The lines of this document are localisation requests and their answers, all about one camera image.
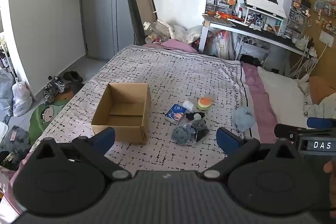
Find gray white sneaker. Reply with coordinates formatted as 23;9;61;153
54;76;66;93
43;82;57;102

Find black lace cloth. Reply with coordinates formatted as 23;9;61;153
186;112;205;121

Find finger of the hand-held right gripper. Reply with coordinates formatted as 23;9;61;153
307;117;336;129
274;123;305;139

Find gray plastic bag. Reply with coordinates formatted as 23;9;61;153
0;68;15;115

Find knotted white plastic bag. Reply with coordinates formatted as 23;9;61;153
12;78;33;117

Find burger plush toy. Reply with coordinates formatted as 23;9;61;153
197;97;212;111

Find white keyboard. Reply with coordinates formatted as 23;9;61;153
244;0;286;17

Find gray cloth heap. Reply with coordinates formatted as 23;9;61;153
0;126;32;159

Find printed shopping bag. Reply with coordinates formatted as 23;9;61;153
210;30;234;59

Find clear drawer organizer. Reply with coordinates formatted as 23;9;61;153
205;0;234;13

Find light blue plush toy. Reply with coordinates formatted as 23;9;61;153
234;107;255;132

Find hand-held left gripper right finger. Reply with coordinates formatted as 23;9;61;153
200;127;303;182

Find white desk riser shelf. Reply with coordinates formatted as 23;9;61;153
239;3;286;30

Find white rolled sock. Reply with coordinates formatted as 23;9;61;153
182;101;196;112

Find gray door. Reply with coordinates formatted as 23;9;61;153
80;0;143;60

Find cardboard box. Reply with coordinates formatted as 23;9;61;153
91;83;152;145

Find blue tissue pack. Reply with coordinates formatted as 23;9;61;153
164;105;188;124

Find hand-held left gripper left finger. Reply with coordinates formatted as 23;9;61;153
31;126;132;182

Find white wire rack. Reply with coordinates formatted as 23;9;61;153
234;35;271;67

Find row of small figurines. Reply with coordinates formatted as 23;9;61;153
312;0;336;30

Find bagged gray black fabric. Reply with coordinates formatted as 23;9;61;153
172;119;210;145

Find clear acrylic drawer case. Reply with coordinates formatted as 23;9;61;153
285;0;310;33

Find dark slippers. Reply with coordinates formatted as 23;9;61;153
62;71;83;82

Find white desk with black top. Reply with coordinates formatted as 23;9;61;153
198;14;319;75

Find flat cardboard board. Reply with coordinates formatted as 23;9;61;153
127;0;158;46

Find crumpled clear plastic bag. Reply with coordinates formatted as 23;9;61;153
155;19;175;39

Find white patterned cloth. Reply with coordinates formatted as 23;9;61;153
303;93;336;119

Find green cartoon rug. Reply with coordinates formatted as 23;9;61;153
28;82;84;144

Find white black-patterned blanket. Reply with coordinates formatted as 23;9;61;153
29;45;254;180

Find white duvet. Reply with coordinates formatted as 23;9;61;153
257;67;313;130

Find person's right hand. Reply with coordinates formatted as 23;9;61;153
323;160;336;211

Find white cables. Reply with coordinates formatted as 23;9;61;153
289;43;328;80

